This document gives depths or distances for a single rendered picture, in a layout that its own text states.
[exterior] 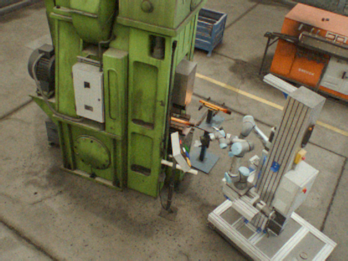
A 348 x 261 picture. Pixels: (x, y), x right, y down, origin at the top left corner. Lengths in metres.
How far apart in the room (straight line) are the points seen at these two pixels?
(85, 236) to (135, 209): 0.70
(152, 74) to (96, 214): 1.94
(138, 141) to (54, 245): 1.52
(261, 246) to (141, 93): 2.17
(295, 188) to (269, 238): 0.97
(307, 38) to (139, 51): 4.03
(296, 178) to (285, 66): 4.03
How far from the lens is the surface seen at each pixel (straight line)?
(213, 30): 7.77
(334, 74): 7.38
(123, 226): 4.64
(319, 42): 7.05
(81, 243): 4.55
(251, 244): 4.43
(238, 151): 3.60
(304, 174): 3.89
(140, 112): 4.13
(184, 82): 3.95
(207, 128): 4.86
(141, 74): 3.87
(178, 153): 3.79
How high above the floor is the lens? 3.81
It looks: 40 degrees down
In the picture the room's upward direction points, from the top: 6 degrees clockwise
